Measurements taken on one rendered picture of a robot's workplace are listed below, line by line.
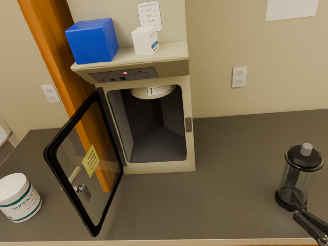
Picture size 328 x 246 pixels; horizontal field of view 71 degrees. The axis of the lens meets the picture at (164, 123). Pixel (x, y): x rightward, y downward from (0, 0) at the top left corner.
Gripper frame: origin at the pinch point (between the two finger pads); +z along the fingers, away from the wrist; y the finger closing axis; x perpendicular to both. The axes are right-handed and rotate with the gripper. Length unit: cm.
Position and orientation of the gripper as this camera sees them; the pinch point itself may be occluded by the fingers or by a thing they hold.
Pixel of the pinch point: (317, 197)
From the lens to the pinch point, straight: 81.2
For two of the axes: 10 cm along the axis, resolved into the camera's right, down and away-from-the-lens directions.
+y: -9.9, 0.8, 0.9
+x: 1.1, 9.1, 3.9
